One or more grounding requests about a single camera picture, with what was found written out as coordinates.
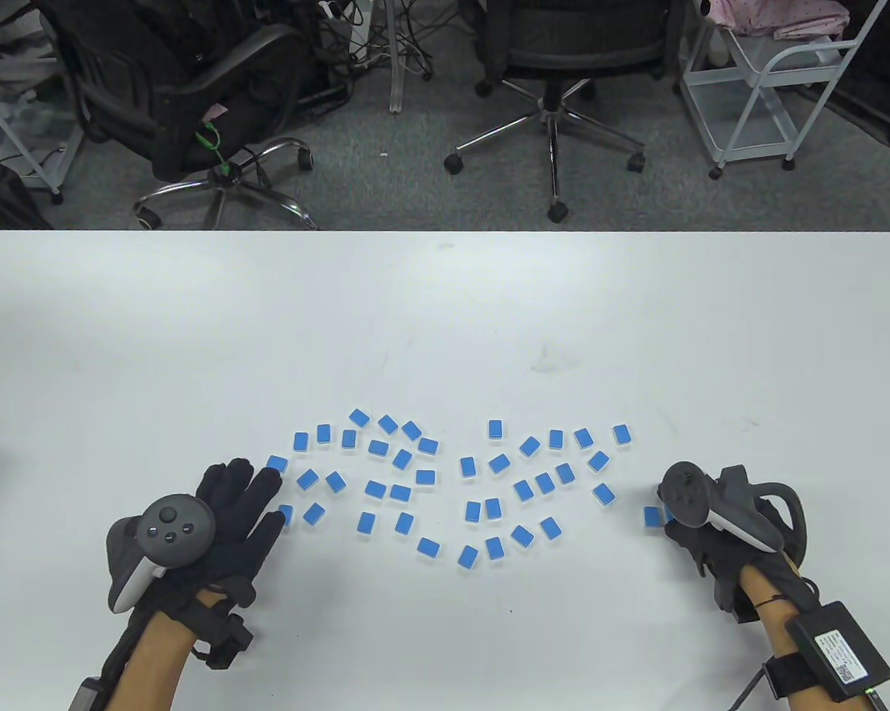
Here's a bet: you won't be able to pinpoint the pile of white cloth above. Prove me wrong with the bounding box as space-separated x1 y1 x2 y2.
0 0 64 101

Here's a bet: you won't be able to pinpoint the black wrist module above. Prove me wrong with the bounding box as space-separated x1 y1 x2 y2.
207 616 255 671
712 581 758 624

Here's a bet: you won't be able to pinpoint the green strap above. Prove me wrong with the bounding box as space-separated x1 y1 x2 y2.
193 121 242 184

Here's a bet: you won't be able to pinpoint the black labelled sensor box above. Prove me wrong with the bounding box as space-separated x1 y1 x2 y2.
784 601 890 701

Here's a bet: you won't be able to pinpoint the white metal cart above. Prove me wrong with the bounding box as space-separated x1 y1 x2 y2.
677 0 890 180

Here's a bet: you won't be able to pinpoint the white metal rack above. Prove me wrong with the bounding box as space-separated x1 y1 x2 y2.
0 70 83 204

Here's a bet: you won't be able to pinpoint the grey hand controller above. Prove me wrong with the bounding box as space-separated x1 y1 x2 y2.
107 495 218 614
658 461 810 556

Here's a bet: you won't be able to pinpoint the black left wrist module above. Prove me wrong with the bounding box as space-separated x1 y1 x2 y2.
207 616 255 671

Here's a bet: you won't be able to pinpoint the clear white post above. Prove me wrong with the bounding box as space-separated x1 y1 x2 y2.
384 0 407 114

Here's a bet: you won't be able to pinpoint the black right wrist module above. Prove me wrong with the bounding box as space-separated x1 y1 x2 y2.
712 581 758 624

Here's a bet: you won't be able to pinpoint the person's left hand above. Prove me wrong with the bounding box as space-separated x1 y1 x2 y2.
130 458 287 630

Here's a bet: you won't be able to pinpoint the blue mahjong tiles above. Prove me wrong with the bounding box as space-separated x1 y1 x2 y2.
265 408 631 572

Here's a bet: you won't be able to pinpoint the black backpack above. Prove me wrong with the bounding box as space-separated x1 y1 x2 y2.
0 158 53 230

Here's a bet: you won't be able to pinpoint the tangle of black floor cables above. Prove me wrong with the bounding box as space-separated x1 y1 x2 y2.
297 0 483 82

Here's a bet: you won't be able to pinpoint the white power strip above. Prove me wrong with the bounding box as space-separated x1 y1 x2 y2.
318 0 375 64

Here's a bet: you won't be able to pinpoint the grey right hand controller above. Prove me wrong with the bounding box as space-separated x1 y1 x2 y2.
658 461 810 556

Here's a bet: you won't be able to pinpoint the dark left forearm box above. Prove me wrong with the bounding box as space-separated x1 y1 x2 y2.
70 678 109 711

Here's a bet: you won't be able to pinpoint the grey left hand controller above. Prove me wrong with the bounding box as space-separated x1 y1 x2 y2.
107 495 218 614

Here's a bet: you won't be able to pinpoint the black office chair with armrests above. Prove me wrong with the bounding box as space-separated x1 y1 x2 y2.
34 0 320 230

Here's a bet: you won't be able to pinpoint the person's left forearm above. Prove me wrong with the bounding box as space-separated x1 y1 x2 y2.
108 589 227 711

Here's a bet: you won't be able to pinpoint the person's right forearm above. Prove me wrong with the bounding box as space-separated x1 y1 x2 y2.
737 555 890 711

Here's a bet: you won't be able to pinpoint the person's right hand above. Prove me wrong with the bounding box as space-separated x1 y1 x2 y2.
661 496 822 614

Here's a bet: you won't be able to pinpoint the pink cloth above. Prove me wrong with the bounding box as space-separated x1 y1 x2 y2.
700 0 853 41

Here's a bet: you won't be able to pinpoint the black left glove cable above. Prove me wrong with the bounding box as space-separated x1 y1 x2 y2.
97 607 146 686

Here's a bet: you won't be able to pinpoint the black office chair chrome base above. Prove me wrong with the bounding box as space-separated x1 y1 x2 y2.
444 0 686 224

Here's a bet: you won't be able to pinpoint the black forearm strap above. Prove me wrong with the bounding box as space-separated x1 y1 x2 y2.
762 652 809 698

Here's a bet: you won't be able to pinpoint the black sensor box cable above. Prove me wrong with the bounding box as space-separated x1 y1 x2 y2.
730 667 768 711

